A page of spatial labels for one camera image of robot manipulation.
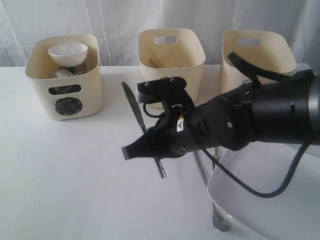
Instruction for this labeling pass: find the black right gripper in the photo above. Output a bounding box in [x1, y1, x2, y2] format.
[121, 90, 257, 160]

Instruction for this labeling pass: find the steel table knife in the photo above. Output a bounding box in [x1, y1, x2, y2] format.
[121, 81, 167, 179]

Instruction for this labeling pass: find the steel fork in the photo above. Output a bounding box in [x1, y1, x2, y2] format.
[212, 147, 221, 170]

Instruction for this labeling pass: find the steel spoon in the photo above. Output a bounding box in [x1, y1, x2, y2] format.
[192, 149, 230, 232]

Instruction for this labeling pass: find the stainless steel bowl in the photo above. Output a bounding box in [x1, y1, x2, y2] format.
[48, 85, 82, 95]

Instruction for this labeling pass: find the white square plate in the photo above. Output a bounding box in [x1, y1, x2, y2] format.
[207, 142, 320, 240]

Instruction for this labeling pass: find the steel mug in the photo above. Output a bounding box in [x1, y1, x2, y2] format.
[49, 62, 88, 79]

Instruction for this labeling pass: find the white round bowl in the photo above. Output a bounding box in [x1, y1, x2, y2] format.
[47, 42, 89, 68]

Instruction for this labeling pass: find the cream bin with circle mark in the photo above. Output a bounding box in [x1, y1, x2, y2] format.
[25, 34, 103, 120]

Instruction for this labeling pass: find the cream bin with triangle mark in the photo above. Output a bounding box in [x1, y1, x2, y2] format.
[138, 28, 206, 103]

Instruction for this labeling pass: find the cream bin with square mark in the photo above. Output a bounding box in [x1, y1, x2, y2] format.
[220, 29, 297, 93]

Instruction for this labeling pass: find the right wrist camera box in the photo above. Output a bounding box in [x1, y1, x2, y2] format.
[136, 76, 195, 118]

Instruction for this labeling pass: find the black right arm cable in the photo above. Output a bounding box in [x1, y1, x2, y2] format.
[192, 51, 316, 200]

